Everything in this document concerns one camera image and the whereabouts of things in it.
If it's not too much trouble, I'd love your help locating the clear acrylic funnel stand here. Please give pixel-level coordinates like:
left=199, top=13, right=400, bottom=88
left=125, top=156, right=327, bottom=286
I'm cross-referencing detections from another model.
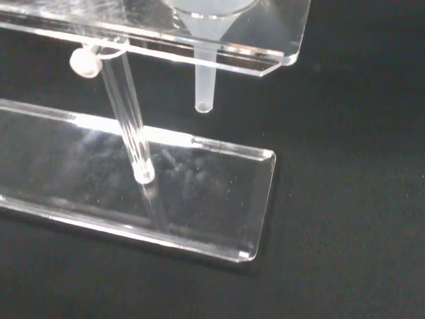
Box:
left=0, top=0, right=312, bottom=265

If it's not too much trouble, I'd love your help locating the black cloth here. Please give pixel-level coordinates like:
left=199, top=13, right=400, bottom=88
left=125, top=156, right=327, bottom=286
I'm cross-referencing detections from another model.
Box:
left=0, top=0, right=425, bottom=319

